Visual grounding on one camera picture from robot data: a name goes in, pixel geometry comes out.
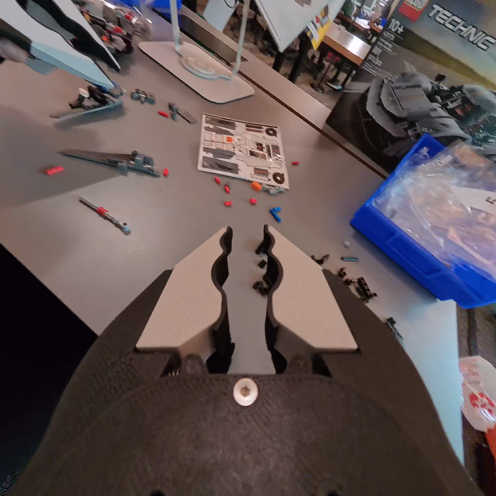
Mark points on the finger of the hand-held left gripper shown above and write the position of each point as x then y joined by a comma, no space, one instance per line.
46,42
83,27

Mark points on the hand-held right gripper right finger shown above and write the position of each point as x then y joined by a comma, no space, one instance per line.
314,310

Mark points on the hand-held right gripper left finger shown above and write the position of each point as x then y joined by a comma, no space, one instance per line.
182,310

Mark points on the grey lego axle red bush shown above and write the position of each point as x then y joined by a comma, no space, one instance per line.
102,212

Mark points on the dark grey lego wing assembly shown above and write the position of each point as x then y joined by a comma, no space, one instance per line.
116,159

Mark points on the partly built lego car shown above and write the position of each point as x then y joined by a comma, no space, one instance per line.
116,23

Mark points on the pile of black lego pieces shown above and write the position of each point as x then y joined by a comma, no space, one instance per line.
360,286

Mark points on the grey lego wing blue pins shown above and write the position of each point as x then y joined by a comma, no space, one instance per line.
97,104

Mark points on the blue lego piece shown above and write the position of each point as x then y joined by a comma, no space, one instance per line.
275,214

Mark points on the small grey lego pieces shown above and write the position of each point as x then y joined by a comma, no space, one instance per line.
272,190

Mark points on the long red ridged lego connector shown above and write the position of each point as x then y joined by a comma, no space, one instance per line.
54,170

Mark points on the cluster of grey lego pieces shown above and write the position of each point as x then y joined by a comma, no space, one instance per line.
186,114

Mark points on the orange lego piece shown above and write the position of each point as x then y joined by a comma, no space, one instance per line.
255,186

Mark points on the lego sticker sheet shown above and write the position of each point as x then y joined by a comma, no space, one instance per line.
240,155

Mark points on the lego instruction booklet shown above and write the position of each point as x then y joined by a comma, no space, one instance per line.
286,19

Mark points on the dark lego set box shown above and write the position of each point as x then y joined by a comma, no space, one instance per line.
418,97

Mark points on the blue plastic bin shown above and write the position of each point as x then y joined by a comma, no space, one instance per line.
410,248

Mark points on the white book stand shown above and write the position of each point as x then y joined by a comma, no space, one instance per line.
201,73

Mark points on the person's dark clothing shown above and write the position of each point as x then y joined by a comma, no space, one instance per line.
31,348

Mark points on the clear plastic bag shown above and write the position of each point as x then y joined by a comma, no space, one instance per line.
445,201

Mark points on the white plastic bag red print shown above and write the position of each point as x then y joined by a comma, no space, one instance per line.
478,395

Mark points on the yellow and blue box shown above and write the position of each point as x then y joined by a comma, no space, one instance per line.
319,31

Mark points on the wooden table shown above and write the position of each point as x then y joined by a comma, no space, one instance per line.
345,42

